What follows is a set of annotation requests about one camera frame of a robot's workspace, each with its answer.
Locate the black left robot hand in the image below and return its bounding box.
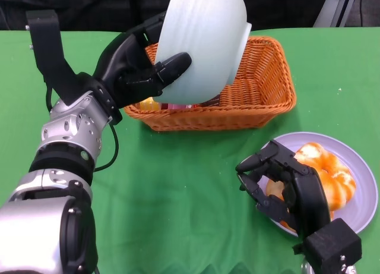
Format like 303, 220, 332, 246
92, 11, 193, 108

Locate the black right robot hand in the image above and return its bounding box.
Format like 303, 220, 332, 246
235, 140, 332, 241

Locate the large round twisted bread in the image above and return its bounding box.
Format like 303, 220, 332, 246
295, 142, 357, 212

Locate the small orange striped bread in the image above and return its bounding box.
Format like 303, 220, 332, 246
265, 178, 297, 232

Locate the yellow cake slice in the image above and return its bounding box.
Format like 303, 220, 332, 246
139, 97, 161, 111

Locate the grey round bowl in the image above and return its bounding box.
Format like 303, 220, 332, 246
153, 0, 252, 105

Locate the chocolate cake slice with cherry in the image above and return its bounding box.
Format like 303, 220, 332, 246
198, 94, 222, 108

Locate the lilac round plate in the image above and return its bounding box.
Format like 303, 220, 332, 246
255, 132, 375, 238

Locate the orange wicker basket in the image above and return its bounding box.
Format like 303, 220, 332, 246
123, 36, 297, 132

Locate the black backdrop curtain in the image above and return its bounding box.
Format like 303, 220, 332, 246
0, 0, 332, 33

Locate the green tablecloth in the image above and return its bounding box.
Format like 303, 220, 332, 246
0, 29, 380, 274

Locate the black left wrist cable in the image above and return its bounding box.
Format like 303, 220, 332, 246
45, 85, 120, 172

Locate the grey metal frame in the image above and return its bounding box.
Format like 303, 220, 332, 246
313, 0, 363, 28

